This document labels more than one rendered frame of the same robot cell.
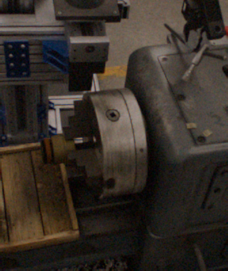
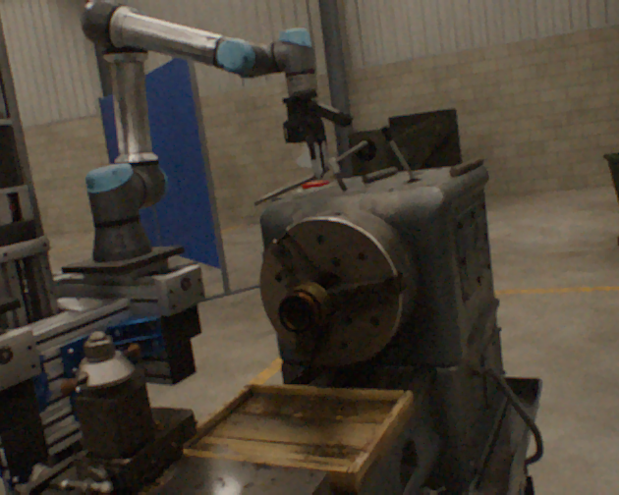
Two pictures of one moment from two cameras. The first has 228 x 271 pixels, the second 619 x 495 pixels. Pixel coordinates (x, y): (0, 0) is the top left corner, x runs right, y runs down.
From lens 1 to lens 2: 132 cm
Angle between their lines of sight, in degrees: 53
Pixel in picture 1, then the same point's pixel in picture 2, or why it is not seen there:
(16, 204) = (307, 434)
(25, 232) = (362, 435)
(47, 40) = (111, 324)
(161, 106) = (361, 199)
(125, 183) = (409, 280)
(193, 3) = (298, 120)
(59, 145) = (310, 288)
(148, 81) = (317, 205)
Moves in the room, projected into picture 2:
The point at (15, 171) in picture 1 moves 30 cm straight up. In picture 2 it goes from (251, 427) to (225, 271)
